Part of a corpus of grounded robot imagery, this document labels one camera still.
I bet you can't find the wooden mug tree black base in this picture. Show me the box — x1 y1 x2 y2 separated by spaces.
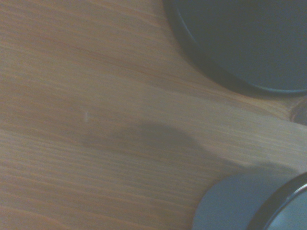
162 0 307 97

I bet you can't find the blue enamel mug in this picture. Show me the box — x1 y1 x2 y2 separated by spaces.
191 171 307 230

